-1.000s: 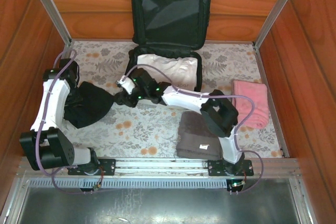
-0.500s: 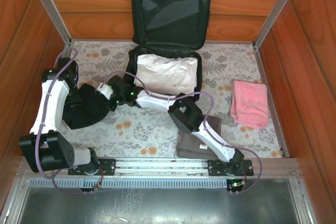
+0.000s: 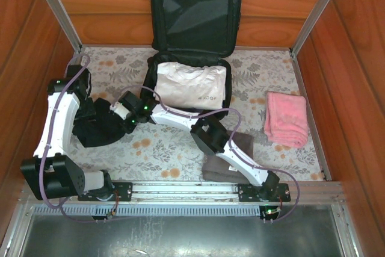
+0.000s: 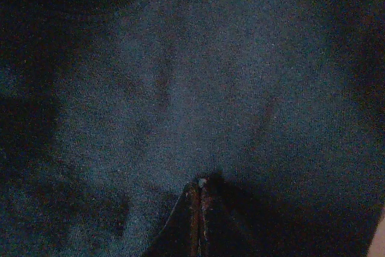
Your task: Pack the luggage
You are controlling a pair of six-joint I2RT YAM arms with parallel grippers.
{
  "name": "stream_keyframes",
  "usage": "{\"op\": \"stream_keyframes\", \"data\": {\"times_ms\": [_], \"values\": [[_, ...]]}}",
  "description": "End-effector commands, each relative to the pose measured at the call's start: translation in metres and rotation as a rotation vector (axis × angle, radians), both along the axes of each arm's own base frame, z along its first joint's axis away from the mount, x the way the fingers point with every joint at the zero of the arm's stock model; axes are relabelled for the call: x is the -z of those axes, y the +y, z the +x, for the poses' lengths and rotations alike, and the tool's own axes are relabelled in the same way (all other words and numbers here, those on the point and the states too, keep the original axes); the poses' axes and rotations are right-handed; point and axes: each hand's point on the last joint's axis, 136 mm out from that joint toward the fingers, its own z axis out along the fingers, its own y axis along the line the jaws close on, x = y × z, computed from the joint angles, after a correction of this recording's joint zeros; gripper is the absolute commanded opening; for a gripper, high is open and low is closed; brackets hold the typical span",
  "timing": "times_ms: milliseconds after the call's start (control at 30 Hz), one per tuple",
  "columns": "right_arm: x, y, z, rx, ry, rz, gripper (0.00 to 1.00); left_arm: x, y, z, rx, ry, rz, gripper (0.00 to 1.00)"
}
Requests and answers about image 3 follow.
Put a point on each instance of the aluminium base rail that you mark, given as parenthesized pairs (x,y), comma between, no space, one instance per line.
(186,189)

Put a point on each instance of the small black controller board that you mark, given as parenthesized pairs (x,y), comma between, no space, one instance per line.
(270,210)
(100,217)

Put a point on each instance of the white hard-shell suitcase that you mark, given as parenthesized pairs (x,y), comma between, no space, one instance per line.
(195,13)

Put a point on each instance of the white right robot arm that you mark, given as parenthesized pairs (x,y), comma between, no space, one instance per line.
(171,120)

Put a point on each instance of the aluminium frame post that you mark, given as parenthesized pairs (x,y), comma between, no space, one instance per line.
(319,13)
(57,13)

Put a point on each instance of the pink towel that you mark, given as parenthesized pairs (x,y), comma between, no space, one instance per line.
(285,118)

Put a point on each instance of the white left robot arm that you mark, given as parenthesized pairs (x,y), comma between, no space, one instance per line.
(60,124)

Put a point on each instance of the grey towel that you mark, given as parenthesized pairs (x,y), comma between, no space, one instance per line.
(243,142)

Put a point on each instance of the black garment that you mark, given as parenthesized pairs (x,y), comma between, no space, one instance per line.
(99,136)

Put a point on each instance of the white T-shirt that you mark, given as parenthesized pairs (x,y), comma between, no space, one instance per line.
(186,88)

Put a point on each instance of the galvanised metal sheet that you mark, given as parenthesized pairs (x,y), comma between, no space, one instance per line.
(180,239)

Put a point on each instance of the floral patterned table cover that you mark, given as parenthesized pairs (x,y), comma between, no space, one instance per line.
(168,154)

